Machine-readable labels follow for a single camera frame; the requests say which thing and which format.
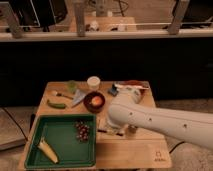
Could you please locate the wooden felt eraser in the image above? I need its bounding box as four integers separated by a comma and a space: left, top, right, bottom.
98, 128, 124, 136

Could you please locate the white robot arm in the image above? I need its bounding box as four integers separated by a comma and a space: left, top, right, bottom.
107, 87, 213, 150

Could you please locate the green plastic tray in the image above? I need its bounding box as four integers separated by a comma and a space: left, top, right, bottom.
25, 114, 96, 170

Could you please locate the small metal cup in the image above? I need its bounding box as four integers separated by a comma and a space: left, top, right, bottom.
128, 125, 137, 134

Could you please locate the pile of brown beans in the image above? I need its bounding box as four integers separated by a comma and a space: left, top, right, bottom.
75, 121, 90, 142

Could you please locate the orange fruit in bowl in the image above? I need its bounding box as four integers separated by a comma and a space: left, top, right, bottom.
91, 96, 102, 107

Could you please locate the dark brown bowl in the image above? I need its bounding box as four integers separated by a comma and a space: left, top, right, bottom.
83, 91, 105, 113

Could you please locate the dark blue clip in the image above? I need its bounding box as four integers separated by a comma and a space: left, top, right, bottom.
108, 86, 118, 96

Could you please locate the grey knife blade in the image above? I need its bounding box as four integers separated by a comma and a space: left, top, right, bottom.
71, 89, 86, 107

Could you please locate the white cup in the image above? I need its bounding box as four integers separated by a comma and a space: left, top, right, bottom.
87, 76, 101, 91

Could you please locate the terracotta red plate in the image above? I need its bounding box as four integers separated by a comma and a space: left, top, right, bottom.
123, 80, 149, 99

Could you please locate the green cucumber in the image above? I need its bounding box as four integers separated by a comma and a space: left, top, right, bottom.
46, 99, 67, 109

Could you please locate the yellow corn cob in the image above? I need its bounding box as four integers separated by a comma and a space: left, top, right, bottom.
38, 138, 59, 163

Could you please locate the white handled utensil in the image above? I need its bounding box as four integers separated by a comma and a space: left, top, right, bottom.
114, 83, 149, 90

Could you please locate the black cable on floor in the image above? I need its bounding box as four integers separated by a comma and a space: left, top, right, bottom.
168, 141, 186, 155

